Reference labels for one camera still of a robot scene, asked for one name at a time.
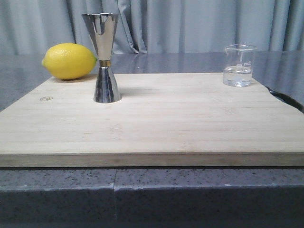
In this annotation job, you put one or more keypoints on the small glass beaker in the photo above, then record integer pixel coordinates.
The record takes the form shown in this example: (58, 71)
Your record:
(238, 68)

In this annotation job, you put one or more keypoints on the steel double jigger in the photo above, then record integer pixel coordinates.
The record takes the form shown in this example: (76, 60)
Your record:
(102, 28)

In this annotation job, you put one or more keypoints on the wooden cutting board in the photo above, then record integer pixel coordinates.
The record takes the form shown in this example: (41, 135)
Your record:
(161, 120)

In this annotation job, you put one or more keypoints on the yellow lemon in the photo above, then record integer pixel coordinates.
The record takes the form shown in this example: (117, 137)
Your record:
(67, 61)

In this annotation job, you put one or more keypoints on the grey curtain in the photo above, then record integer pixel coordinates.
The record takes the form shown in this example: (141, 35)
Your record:
(154, 26)

